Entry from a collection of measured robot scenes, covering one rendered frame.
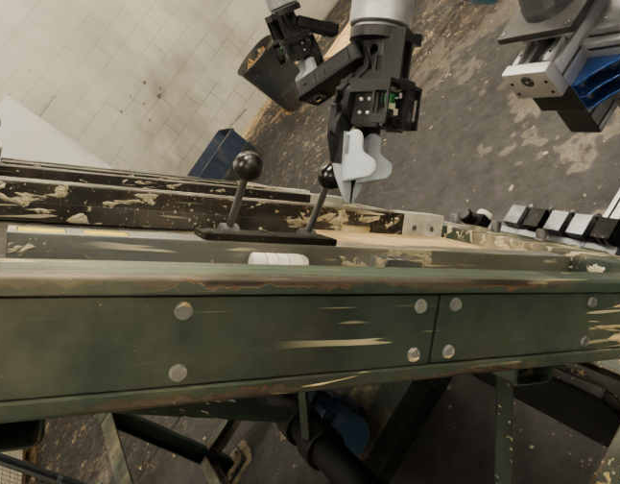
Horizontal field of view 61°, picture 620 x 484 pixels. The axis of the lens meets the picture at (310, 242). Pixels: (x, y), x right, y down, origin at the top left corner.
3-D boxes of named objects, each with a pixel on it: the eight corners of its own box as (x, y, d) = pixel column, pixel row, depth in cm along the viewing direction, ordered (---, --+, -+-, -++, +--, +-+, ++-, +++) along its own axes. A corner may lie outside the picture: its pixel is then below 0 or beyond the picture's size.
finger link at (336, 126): (332, 162, 64) (342, 88, 63) (322, 161, 65) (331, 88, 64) (356, 165, 68) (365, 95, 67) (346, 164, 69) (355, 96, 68)
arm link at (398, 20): (340, -12, 64) (379, 10, 70) (336, 28, 64) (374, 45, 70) (393, -21, 59) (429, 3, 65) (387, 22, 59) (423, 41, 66)
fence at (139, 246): (566, 277, 103) (570, 256, 102) (5, 267, 58) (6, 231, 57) (545, 271, 107) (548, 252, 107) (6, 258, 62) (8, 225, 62)
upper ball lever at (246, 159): (242, 247, 72) (271, 162, 65) (215, 246, 70) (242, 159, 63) (235, 229, 75) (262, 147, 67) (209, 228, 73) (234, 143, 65)
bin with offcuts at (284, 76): (325, 76, 535) (278, 30, 504) (297, 116, 529) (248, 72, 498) (302, 80, 580) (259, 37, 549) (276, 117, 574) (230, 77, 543)
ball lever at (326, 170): (319, 250, 78) (353, 173, 70) (296, 249, 76) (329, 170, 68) (310, 233, 80) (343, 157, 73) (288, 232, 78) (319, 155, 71)
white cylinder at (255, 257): (254, 277, 68) (308, 278, 72) (256, 254, 68) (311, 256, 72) (246, 272, 71) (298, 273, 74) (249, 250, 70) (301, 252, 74)
